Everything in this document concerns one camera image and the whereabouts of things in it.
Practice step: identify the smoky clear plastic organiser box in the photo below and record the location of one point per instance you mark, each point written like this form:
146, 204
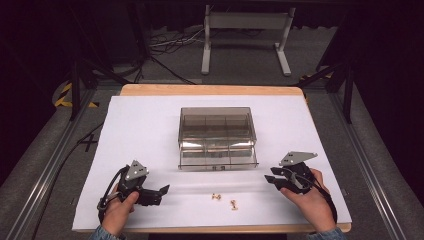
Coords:
216, 128

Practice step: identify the white metal stand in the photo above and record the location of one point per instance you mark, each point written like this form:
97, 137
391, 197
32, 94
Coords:
246, 21

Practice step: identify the small brass screw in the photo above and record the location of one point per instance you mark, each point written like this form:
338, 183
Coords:
234, 205
216, 196

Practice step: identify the black metal stand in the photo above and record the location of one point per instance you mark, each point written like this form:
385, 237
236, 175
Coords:
76, 86
346, 86

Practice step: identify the person's right hand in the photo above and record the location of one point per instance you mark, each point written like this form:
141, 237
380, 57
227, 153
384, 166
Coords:
311, 203

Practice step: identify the person's left hand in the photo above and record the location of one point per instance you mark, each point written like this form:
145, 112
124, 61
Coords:
117, 213

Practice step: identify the aluminium rail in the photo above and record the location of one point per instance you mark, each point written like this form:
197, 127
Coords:
53, 156
366, 166

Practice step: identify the clear plastic drawer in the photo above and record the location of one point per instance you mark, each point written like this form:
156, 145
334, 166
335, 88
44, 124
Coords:
218, 156

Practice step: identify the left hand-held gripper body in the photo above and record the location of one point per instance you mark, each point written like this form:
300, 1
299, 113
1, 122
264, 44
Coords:
135, 173

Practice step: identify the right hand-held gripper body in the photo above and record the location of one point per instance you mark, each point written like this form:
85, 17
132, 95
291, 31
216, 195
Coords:
298, 171

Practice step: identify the white paper sheet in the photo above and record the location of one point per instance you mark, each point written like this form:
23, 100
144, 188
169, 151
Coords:
150, 133

